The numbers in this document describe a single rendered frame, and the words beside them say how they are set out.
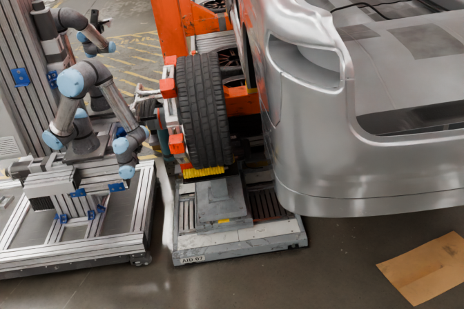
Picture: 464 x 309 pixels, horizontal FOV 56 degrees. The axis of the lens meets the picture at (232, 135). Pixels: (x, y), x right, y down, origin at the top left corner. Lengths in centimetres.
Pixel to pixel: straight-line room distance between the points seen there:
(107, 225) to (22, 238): 54
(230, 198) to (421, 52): 142
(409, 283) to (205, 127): 139
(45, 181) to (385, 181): 173
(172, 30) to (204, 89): 71
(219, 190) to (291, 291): 76
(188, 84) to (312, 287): 131
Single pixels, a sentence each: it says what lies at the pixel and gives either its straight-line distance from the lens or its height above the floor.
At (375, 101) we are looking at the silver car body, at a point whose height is 92.
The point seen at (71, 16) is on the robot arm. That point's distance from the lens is 274.
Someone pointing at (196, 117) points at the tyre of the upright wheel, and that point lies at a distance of 221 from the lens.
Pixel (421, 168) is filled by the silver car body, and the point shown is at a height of 107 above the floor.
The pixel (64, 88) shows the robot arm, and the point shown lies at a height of 130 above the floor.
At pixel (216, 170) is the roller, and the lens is 259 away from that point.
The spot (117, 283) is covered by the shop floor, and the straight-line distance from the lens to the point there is 284.
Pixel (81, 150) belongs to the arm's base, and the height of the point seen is 85.
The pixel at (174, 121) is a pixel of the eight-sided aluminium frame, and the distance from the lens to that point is 226.
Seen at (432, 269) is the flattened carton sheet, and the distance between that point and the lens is 276.
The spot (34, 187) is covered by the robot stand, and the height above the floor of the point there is 72.
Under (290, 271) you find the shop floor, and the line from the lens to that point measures 267.
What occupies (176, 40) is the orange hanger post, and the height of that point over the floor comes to 114.
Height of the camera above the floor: 204
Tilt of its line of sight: 32 degrees down
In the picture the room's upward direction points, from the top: 8 degrees counter-clockwise
